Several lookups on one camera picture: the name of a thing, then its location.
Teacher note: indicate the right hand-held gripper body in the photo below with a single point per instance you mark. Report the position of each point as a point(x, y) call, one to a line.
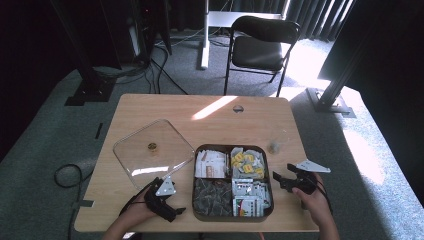
point(301, 182)

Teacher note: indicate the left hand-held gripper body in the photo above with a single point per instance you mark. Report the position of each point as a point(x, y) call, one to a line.
point(165, 190)

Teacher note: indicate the small green tea bag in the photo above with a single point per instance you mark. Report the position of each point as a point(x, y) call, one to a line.
point(274, 147)

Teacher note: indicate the clear lid with wooden knob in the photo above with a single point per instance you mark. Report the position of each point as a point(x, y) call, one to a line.
point(153, 160)

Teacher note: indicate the clear glass cup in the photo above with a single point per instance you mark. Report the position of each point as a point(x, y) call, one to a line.
point(281, 138)

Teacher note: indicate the dark divided tea tray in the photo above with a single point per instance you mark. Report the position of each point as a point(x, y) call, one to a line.
point(229, 176)

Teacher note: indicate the person's right hand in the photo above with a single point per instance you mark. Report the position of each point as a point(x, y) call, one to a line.
point(316, 203)

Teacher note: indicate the person's left hand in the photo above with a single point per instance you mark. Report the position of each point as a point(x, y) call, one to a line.
point(138, 213)

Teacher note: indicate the pile of white printed packets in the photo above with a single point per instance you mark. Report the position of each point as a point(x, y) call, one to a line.
point(250, 198)

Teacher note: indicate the pile of yellow label tea bags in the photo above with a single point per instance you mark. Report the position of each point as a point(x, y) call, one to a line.
point(247, 163)

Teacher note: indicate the pile of dark green packets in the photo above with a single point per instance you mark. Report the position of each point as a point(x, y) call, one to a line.
point(212, 197)

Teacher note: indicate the pile of white paper packets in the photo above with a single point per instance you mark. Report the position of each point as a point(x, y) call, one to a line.
point(210, 163)

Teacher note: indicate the black metal stand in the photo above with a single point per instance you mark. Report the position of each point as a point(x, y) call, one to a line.
point(88, 90)
point(330, 100)

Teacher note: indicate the grey tape strip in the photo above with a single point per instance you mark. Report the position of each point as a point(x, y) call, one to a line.
point(85, 203)

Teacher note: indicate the black tape strip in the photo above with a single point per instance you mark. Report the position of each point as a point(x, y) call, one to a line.
point(99, 130)

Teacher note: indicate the black folding chair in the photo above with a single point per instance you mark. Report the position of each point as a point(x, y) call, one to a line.
point(256, 53)

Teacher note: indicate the dark pleated curtain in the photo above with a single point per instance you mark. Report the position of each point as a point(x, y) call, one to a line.
point(310, 20)

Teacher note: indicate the dark computer equipment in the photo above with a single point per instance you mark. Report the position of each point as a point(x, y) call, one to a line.
point(143, 30)

